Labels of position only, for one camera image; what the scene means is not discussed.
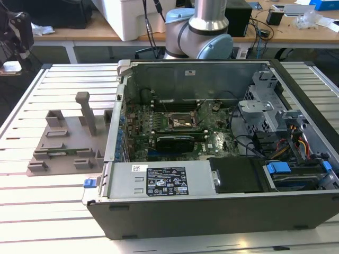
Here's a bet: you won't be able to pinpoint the green RAM stick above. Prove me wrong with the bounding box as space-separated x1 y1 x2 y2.
47 150 78 156

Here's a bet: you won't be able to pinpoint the grey power supply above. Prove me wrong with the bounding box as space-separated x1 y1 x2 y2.
107 161 218 199

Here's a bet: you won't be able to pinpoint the black plastic shroud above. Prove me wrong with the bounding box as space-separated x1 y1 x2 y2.
208 157 265 194

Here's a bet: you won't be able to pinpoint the CPU socket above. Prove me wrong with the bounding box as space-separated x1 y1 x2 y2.
165 111 199 131

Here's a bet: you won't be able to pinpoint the silver CPU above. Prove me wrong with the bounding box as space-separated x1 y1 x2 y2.
0 61 22 77

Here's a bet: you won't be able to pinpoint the black grey PC case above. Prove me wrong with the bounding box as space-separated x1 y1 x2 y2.
82 58 339 241

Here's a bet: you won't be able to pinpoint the clear plastic bags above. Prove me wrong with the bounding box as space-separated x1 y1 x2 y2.
290 10 339 31

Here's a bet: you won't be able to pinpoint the black plastic connector housing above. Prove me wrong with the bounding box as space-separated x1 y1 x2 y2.
253 131 278 156

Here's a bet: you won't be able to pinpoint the grey parts rack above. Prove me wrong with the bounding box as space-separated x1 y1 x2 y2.
26 91 114 177

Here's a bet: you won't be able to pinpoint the black speaker box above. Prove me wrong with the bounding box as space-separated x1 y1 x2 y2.
224 6 254 38

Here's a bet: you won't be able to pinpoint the black RAM slot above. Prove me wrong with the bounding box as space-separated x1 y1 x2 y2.
154 108 199 112
154 106 199 110
152 128 207 132
152 130 207 134
154 101 199 105
154 103 199 107
152 132 207 136

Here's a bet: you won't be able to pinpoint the yellow red wire bundle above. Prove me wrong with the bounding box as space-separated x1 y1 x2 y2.
290 124 313 159

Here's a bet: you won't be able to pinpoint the wooden desk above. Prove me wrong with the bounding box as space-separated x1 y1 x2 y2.
29 0 339 64

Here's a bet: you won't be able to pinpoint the hard disk in blue carrier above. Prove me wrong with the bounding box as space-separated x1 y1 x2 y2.
264 161 332 192

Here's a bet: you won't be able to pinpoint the black cable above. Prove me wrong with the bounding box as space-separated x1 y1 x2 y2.
228 104 265 159

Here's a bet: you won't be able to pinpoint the white flat box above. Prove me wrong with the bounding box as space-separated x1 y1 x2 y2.
284 4 316 16

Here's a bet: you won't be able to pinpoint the green motherboard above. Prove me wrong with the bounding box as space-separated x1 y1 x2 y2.
124 102 240 162

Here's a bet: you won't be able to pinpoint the black graphics card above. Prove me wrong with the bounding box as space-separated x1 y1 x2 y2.
155 134 196 153

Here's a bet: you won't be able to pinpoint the black monitor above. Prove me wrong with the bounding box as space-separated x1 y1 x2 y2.
23 0 92 30

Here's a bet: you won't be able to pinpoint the white printer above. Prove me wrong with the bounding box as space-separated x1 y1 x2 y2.
119 0 197 42

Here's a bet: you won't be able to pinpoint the grey metal drive cage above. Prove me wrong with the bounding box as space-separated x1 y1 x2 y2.
237 70 310 138

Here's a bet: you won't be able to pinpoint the crumpled white paper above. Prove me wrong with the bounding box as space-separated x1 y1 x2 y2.
31 22 56 37

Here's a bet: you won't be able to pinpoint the blue cardboard box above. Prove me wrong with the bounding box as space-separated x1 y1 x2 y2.
309 0 339 12

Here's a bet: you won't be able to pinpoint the small black box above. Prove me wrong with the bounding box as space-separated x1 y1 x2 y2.
266 9 284 26

